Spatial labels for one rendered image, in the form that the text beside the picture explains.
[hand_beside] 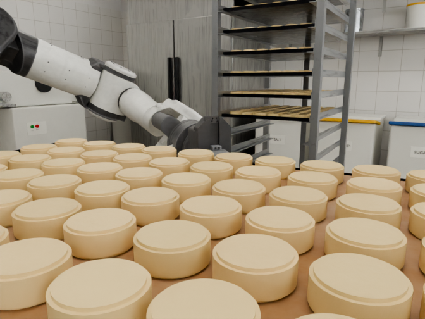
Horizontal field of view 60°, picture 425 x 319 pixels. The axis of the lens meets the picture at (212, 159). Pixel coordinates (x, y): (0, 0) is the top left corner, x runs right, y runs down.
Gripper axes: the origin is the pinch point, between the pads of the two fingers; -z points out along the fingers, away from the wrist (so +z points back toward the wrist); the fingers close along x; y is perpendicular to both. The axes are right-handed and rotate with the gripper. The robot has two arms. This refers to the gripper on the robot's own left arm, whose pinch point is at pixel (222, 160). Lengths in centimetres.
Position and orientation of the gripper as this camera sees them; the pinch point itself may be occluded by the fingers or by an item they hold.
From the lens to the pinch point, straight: 54.8
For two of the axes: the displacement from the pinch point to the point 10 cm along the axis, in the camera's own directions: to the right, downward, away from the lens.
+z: -3.4, -2.0, 9.2
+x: 0.0, -9.8, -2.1
